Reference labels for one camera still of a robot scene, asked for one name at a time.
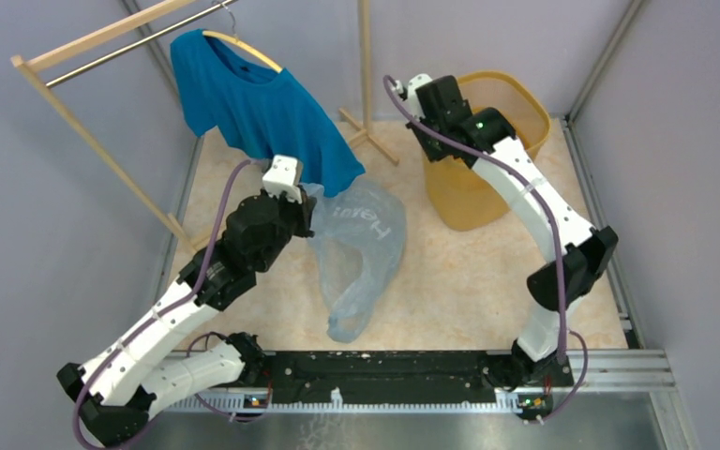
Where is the light blue plastic trash bag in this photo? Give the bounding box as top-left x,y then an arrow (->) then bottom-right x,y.
306,178 -> 407,344

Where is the yellow mesh trash bin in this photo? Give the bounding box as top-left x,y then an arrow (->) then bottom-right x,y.
420,69 -> 551,233

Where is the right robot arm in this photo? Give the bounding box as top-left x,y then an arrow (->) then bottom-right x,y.
401,71 -> 619,389

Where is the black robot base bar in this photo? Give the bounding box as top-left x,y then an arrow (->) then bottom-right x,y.
205,349 -> 576,406

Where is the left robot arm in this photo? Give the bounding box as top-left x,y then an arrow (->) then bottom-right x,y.
57,190 -> 317,449

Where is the blue t-shirt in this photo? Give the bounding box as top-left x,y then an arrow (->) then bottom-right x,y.
171,29 -> 366,197

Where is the wooden clothes hanger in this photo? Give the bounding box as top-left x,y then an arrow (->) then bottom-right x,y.
202,1 -> 283,73

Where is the wooden clothes rack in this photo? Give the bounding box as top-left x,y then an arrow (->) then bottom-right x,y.
10,0 -> 401,256

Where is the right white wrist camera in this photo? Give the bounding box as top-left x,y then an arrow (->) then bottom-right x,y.
394,73 -> 433,104

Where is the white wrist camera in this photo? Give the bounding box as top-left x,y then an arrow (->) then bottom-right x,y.
262,155 -> 303,203
394,73 -> 433,104

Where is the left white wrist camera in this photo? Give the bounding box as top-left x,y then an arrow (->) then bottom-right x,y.
262,155 -> 303,203

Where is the white toothed cable duct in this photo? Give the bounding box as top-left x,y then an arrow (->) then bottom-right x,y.
166,388 -> 522,415

